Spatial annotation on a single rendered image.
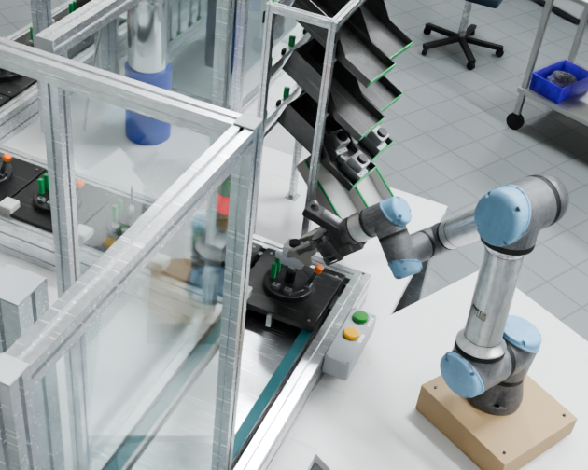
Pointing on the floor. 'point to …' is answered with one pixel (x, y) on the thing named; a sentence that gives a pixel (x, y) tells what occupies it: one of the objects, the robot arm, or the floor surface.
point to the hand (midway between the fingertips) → (292, 247)
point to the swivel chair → (463, 34)
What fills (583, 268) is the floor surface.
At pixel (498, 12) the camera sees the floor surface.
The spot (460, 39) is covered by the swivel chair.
